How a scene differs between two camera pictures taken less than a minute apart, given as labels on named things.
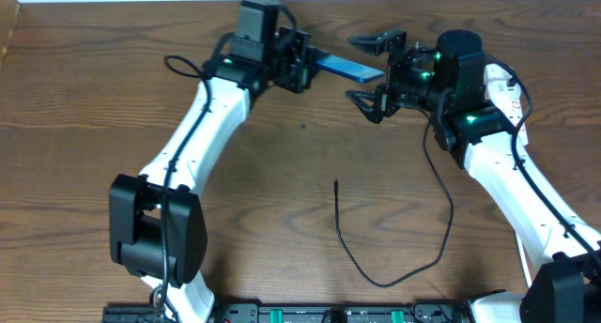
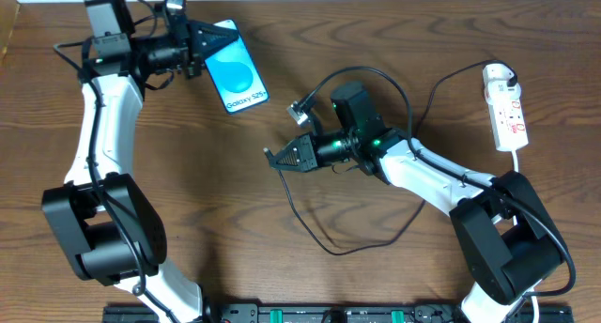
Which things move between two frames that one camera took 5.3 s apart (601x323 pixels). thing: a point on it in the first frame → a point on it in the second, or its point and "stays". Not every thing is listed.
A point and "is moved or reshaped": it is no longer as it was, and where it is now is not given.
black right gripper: (392, 72) → (311, 151)
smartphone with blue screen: (349, 69) is moved or reshaped
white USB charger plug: (496, 83) stays
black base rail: (287, 313) stays
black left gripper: (299, 61) → (192, 51)
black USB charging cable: (417, 270) → (337, 253)
